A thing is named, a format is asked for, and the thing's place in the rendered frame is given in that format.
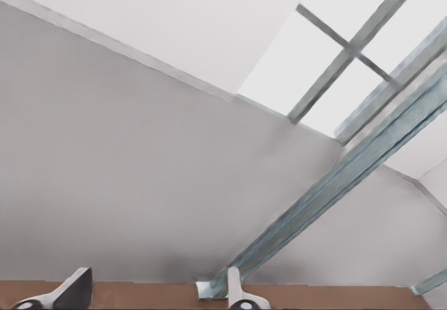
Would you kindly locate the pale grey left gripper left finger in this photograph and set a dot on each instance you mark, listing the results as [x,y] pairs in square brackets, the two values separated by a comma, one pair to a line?
[71,289]

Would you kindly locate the silver frame beam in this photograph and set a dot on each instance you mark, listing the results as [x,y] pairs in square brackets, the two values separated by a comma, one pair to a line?
[391,90]

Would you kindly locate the thick silver frame post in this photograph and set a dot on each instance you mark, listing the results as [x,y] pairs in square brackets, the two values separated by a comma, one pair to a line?
[349,170]

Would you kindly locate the grey window frame bars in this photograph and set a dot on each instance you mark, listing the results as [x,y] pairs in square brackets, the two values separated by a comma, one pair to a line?
[352,49]

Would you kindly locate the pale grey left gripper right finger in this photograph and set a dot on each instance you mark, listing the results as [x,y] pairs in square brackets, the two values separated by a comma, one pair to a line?
[234,289]

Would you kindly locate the silver post foot bracket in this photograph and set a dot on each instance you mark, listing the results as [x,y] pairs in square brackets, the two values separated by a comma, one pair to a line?
[203,289]

